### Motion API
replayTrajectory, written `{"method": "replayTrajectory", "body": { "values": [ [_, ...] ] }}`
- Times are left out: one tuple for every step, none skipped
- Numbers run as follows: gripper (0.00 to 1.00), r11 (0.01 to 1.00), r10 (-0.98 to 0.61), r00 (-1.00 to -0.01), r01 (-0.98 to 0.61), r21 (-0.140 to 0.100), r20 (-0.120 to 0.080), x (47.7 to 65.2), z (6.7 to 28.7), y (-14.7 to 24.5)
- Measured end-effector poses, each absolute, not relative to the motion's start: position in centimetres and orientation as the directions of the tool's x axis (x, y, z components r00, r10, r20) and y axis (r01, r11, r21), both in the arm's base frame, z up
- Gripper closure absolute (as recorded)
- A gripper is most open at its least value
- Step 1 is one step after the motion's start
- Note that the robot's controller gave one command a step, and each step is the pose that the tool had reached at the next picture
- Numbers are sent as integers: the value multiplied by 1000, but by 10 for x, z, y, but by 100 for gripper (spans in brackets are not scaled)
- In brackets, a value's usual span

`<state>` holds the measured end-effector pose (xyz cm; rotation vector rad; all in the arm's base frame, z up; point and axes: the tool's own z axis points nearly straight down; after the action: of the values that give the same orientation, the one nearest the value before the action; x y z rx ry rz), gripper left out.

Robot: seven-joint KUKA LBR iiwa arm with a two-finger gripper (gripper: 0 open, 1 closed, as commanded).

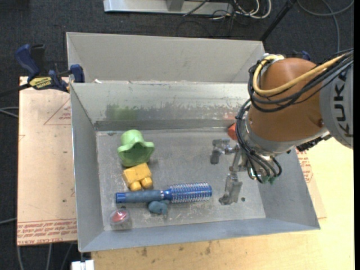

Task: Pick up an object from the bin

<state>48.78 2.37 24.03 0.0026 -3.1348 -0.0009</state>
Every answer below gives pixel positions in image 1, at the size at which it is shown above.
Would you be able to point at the grey metal bin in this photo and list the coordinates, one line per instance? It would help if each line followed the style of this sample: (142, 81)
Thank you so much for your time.
(180, 162)

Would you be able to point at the green flower-shaped cup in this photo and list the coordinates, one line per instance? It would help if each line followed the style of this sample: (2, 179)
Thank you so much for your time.
(135, 149)

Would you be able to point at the orange-red rounded object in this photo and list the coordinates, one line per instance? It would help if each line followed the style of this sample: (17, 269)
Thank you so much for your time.
(232, 131)

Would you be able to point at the blue hairbrush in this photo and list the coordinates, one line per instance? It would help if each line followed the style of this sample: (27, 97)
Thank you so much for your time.
(157, 195)

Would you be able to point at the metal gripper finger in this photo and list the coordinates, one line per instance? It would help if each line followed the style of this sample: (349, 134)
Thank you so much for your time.
(232, 188)
(222, 148)

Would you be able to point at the yellow toy block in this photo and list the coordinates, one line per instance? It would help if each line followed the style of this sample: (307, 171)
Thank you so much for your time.
(136, 174)

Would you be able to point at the red and grey round object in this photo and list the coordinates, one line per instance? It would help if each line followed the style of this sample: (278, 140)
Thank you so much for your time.
(119, 218)

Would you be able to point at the small blue-grey toy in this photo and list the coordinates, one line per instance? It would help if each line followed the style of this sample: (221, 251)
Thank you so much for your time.
(157, 207)

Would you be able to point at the brown cardboard board, red print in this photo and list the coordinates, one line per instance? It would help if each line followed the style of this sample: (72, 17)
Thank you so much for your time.
(45, 162)

